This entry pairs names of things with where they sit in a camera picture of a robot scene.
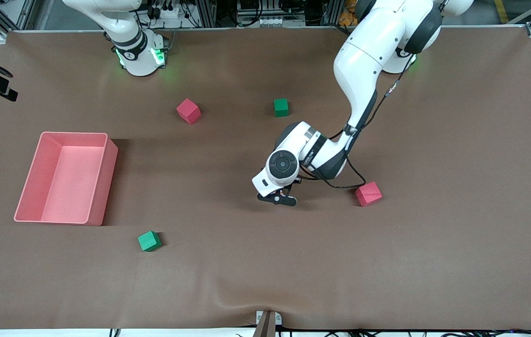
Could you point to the green foam cube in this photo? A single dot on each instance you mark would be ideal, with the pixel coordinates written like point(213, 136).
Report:
point(149, 241)
point(281, 107)

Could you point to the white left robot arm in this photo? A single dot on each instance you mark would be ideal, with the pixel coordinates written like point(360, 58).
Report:
point(368, 51)

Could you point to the brown table cover mat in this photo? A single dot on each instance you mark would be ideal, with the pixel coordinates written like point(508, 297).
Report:
point(265, 262)

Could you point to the pile of orange packets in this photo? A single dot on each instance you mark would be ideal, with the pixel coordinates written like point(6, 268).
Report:
point(347, 14)

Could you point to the aluminium profile post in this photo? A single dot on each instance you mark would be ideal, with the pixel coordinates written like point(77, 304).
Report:
point(267, 323)

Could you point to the pink plastic bin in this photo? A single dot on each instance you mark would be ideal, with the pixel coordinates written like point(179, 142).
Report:
point(73, 187)

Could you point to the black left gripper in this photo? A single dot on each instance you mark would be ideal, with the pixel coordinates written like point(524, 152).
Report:
point(295, 181)

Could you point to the pink foam cube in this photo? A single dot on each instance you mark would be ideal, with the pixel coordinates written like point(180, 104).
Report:
point(368, 194)
point(188, 111)

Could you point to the white power strip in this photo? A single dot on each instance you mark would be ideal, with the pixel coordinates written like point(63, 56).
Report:
point(167, 10)

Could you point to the white terminal strip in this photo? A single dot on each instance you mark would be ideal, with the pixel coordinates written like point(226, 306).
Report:
point(279, 21)

